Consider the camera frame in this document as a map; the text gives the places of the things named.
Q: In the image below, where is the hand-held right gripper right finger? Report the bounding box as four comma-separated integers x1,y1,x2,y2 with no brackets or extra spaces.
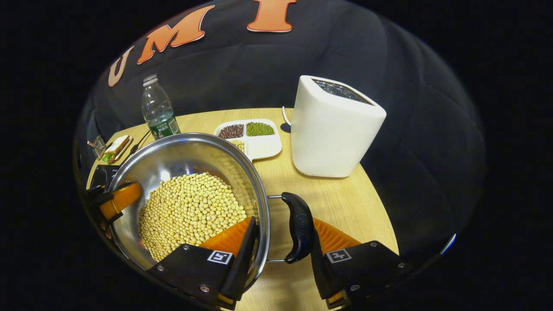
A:
309,217,402,309

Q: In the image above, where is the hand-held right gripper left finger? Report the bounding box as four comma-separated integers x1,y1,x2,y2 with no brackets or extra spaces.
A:
147,216,258,311

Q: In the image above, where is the black induction cooktop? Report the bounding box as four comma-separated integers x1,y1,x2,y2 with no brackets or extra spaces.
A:
89,164,121,190

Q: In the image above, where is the stainless steel pot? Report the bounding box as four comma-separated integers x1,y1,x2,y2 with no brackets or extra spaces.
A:
107,133,316,292

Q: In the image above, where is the pile of soybeans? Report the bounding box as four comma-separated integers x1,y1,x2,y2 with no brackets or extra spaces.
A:
137,172,248,262

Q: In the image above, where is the sandwich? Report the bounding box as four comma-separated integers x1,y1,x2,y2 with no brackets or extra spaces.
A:
102,136,130,162

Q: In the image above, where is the clear plastic water bottle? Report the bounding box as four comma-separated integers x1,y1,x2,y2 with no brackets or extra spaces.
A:
142,73,181,140

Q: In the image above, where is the white divided bean tray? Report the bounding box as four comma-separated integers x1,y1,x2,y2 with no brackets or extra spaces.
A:
214,119,283,161

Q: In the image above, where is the white toaster appliance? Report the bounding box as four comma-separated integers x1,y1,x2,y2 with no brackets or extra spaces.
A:
290,75,387,178

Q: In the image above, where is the black power cable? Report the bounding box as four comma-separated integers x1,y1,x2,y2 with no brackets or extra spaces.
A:
130,130,152,156

